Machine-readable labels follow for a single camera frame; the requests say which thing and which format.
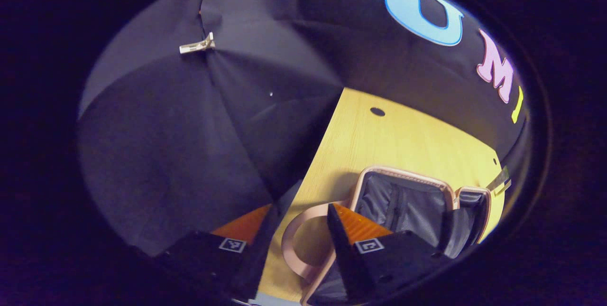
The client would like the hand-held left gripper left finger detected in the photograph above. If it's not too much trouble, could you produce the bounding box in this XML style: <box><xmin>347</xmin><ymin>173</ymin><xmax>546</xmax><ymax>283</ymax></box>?
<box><xmin>154</xmin><ymin>204</ymin><xmax>281</xmax><ymax>301</ymax></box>

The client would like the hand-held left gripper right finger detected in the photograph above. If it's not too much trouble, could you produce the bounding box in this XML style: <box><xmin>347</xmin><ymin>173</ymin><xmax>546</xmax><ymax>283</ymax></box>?
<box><xmin>327</xmin><ymin>203</ymin><xmax>452</xmax><ymax>304</ymax></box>

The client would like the pink suitcase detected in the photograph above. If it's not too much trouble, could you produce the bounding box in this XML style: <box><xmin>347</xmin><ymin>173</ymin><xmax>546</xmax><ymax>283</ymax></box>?
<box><xmin>282</xmin><ymin>166</ymin><xmax>494</xmax><ymax>306</ymax></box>

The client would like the black backdrop cloth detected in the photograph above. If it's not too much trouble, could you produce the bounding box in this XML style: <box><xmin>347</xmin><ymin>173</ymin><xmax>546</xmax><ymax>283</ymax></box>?
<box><xmin>77</xmin><ymin>0</ymin><xmax>529</xmax><ymax>257</ymax></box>

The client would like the pale clothes peg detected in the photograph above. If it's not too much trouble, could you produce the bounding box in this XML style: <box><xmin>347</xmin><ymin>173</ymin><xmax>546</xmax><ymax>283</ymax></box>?
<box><xmin>179</xmin><ymin>32</ymin><xmax>216</xmax><ymax>55</ymax></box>

